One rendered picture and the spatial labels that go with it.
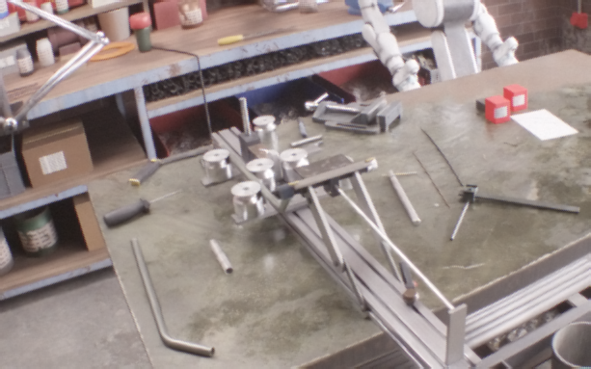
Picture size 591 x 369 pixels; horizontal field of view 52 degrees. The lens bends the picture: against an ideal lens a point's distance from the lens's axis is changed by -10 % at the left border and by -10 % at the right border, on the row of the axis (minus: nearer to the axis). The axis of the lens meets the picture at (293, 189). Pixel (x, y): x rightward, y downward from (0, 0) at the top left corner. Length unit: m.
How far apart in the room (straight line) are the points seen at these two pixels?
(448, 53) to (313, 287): 1.43
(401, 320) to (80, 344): 1.73
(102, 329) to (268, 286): 1.54
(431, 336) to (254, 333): 0.26
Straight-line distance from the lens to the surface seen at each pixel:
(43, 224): 2.79
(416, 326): 0.89
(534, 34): 4.54
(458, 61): 2.33
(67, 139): 2.55
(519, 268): 1.05
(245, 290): 1.04
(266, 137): 1.50
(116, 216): 1.28
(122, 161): 2.61
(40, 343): 2.57
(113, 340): 2.45
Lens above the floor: 1.49
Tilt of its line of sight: 28 degrees down
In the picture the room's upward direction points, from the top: 8 degrees counter-clockwise
